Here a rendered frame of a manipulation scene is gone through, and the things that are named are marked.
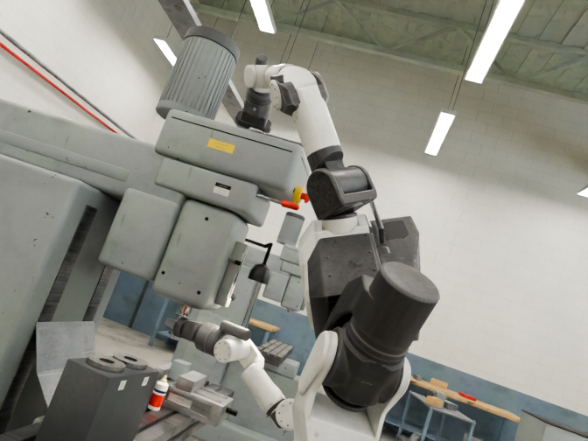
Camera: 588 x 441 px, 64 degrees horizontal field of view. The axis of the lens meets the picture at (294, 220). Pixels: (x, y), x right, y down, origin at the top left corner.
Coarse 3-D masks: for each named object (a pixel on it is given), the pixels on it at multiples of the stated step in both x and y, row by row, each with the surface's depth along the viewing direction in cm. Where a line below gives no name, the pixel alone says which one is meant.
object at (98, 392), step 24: (72, 360) 106; (96, 360) 108; (120, 360) 116; (144, 360) 123; (72, 384) 105; (96, 384) 104; (120, 384) 108; (144, 384) 118; (48, 408) 105; (72, 408) 104; (96, 408) 102; (120, 408) 111; (144, 408) 122; (48, 432) 104; (72, 432) 102; (96, 432) 104; (120, 432) 114
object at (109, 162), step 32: (0, 128) 163; (32, 128) 161; (64, 128) 160; (96, 128) 159; (32, 160) 159; (64, 160) 157; (96, 160) 155; (128, 160) 154; (160, 160) 152; (160, 192) 150
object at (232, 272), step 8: (240, 248) 152; (248, 248) 156; (232, 256) 152; (240, 256) 152; (232, 264) 152; (232, 272) 151; (224, 280) 151; (232, 280) 151; (224, 288) 150; (232, 288) 152; (216, 296) 150; (224, 296) 150; (224, 304) 149
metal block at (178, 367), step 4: (172, 360) 164; (176, 360) 164; (180, 360) 167; (184, 360) 169; (172, 364) 164; (176, 364) 164; (180, 364) 164; (184, 364) 164; (188, 364) 166; (172, 368) 164; (176, 368) 164; (180, 368) 163; (184, 368) 163; (188, 368) 167; (172, 372) 163; (176, 372) 163; (180, 372) 163; (184, 372) 163; (168, 376) 163; (172, 376) 163; (176, 376) 163; (176, 380) 163
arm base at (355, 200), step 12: (324, 168) 112; (360, 168) 119; (312, 180) 114; (324, 180) 111; (336, 180) 110; (312, 192) 114; (324, 192) 112; (336, 192) 109; (360, 192) 114; (372, 192) 117; (312, 204) 115; (324, 204) 112; (336, 204) 110; (348, 204) 110; (360, 204) 113; (324, 216) 113
